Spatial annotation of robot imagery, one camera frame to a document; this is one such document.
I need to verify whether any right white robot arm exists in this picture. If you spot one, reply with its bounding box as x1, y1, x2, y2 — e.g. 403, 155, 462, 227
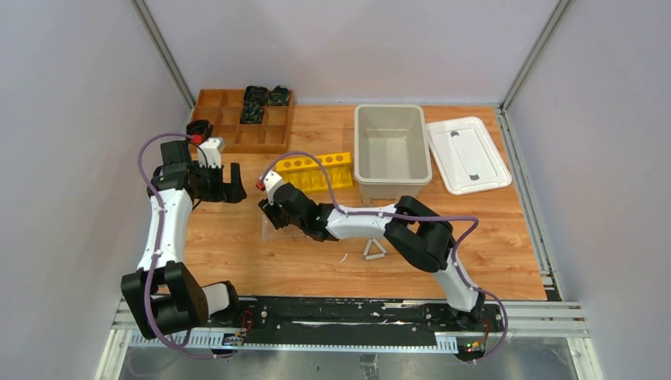
257, 183, 485, 331

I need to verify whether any white plastic bin lid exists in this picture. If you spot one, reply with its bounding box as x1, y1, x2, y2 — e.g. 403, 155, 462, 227
426, 116, 512, 196

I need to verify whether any white clay triangle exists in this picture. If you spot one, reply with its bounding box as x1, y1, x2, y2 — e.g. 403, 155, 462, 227
363, 239, 387, 260

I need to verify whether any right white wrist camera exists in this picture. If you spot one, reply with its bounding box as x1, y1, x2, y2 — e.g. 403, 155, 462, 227
258, 170, 285, 205

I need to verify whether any clear plastic tube rack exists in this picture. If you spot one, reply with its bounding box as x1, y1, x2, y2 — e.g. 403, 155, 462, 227
261, 215, 306, 242

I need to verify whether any wooden compartment tray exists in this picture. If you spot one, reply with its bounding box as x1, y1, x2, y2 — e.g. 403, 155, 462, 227
191, 89, 295, 154

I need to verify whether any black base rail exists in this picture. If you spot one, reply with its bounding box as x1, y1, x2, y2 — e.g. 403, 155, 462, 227
186, 297, 508, 361

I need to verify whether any grey plastic bin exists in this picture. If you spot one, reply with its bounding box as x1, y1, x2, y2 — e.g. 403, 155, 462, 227
354, 104, 433, 200

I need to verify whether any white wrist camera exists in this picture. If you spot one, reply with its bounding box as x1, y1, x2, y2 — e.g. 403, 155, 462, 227
258, 170, 285, 205
196, 137, 226, 169

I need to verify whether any black cable bundle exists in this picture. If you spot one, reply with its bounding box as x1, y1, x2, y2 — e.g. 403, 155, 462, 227
267, 85, 292, 107
243, 85, 270, 105
240, 102, 266, 125

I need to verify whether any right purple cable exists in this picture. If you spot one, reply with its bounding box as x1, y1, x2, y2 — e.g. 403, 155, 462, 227
255, 151, 510, 366

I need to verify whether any black cable bundle left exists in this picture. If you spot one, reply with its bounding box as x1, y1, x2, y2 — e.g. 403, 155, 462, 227
243, 85, 270, 105

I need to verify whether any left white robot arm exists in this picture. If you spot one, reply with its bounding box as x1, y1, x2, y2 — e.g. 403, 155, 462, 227
120, 136, 247, 339

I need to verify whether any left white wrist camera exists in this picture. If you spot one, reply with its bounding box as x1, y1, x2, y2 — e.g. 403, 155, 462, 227
196, 137, 226, 169

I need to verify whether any black cable bundle outside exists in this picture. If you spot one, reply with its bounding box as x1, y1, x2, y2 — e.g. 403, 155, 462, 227
186, 120, 214, 140

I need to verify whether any yellow test tube rack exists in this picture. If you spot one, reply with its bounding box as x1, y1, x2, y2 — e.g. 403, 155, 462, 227
275, 152, 354, 193

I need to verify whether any black cable bundle lower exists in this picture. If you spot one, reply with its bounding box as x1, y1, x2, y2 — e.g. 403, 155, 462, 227
240, 102, 266, 125

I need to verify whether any black cable bundle right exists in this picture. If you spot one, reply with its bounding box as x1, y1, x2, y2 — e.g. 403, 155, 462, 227
267, 85, 292, 107

